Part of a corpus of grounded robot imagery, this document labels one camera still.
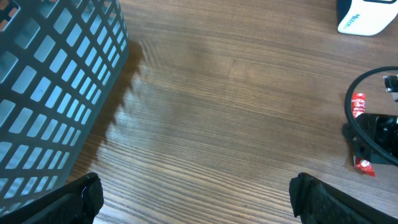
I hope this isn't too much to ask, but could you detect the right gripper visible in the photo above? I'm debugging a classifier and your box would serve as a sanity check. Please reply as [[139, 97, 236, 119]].
[[351, 113, 397, 165]]

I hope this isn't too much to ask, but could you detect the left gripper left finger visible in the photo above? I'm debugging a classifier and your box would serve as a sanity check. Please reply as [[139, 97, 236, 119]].
[[1, 172, 104, 224]]

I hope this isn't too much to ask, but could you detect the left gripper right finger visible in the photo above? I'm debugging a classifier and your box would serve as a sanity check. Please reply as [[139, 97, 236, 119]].
[[289, 172, 397, 224]]

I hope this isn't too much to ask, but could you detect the red sachet pack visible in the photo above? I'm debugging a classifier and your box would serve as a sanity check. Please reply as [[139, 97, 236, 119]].
[[351, 93, 376, 177]]

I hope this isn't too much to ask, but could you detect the white barcode scanner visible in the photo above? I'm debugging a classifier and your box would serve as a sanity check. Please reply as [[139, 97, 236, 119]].
[[336, 0, 397, 36]]

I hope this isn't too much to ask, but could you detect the grey plastic mesh basket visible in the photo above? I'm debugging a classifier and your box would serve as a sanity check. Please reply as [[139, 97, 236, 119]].
[[1, 0, 129, 215]]

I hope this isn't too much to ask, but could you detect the black right camera cable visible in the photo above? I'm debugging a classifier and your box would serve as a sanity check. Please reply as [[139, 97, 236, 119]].
[[344, 66, 398, 166]]

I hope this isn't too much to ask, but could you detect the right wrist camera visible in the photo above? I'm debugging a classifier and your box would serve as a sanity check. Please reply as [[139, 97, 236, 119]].
[[383, 75, 398, 102]]

